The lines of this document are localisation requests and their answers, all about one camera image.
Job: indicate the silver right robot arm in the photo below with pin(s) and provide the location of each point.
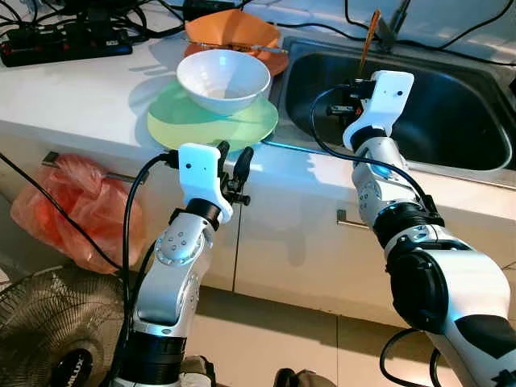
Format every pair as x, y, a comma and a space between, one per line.
427, 274

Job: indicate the black power adapter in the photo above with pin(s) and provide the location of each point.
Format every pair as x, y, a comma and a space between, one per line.
208, 8

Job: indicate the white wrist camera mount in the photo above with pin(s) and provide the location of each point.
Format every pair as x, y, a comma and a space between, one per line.
387, 101
201, 177

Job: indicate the green plate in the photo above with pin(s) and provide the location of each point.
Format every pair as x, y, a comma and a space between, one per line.
173, 125

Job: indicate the black power strip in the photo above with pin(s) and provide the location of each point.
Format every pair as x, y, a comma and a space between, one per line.
56, 44

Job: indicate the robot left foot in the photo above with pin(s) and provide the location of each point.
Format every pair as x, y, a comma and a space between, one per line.
197, 372

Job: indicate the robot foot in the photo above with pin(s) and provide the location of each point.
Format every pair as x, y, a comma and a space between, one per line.
197, 372
302, 379

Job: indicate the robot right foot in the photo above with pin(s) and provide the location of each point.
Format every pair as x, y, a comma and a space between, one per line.
302, 379

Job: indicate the stainless steel sink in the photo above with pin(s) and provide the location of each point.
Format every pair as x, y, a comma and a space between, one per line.
451, 113

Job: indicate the metal sink faucet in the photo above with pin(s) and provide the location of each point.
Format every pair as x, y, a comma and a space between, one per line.
391, 28

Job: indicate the white bowl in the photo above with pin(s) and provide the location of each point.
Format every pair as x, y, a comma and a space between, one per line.
222, 76

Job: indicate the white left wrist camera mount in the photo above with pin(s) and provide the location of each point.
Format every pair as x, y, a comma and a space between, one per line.
201, 177

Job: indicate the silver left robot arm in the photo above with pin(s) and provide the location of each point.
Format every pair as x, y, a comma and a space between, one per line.
173, 266

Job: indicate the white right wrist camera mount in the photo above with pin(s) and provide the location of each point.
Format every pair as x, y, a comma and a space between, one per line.
387, 101

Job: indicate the metal fork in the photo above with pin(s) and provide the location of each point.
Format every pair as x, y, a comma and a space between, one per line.
270, 48

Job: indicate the orange chopstick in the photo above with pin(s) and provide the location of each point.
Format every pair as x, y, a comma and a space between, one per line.
369, 40

